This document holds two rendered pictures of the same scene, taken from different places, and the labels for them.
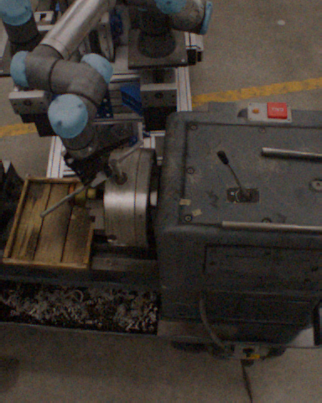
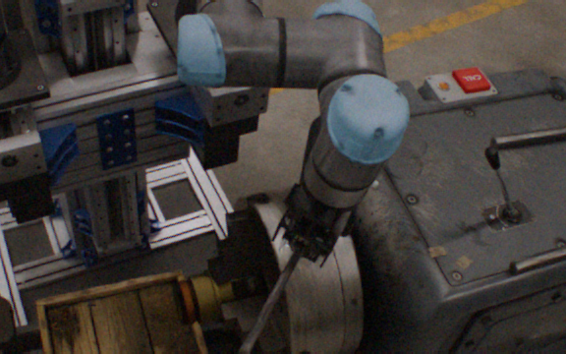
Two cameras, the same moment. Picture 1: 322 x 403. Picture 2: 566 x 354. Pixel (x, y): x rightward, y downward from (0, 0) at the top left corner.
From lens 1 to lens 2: 0.63 m
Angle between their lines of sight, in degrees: 22
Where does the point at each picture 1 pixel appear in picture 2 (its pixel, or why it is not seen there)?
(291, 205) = not seen: outside the picture
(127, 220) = (332, 317)
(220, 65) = not seen: hidden behind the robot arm
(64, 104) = (370, 93)
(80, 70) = (344, 30)
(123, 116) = (153, 154)
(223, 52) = not seen: hidden behind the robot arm
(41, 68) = (259, 38)
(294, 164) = (540, 150)
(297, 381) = not seen: outside the picture
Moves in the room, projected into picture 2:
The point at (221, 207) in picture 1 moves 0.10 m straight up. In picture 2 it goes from (492, 243) to (514, 204)
